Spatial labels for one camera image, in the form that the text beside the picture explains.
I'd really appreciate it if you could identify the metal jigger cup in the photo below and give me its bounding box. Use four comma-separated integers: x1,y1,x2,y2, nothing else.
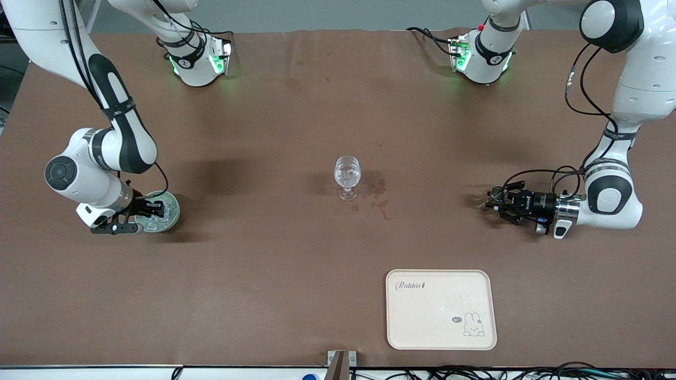
485,186,509,212

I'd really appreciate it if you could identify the clear ice cubes pile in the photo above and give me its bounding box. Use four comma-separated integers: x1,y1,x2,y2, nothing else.
145,194,177,231

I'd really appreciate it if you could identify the clear wine glass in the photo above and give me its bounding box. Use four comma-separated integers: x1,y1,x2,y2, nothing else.
333,156,362,201

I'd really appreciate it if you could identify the green ceramic bowl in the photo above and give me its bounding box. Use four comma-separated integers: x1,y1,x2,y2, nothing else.
132,191,181,233

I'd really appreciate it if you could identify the cream rabbit print tray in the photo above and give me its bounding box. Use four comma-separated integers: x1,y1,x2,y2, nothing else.
386,269,497,351

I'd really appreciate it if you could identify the brown table cover sheet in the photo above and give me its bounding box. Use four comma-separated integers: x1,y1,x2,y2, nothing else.
0,28,676,369

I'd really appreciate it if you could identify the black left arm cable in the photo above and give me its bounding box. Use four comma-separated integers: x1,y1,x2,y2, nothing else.
502,42,619,197

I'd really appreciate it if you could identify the black cable bundle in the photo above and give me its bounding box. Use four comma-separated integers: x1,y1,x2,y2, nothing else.
349,362,676,380

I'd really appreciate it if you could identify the black base power cable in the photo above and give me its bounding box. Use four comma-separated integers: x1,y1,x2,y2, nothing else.
406,26,456,58
198,26,236,45

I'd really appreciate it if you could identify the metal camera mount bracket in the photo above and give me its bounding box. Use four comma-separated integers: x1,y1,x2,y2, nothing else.
327,350,358,380

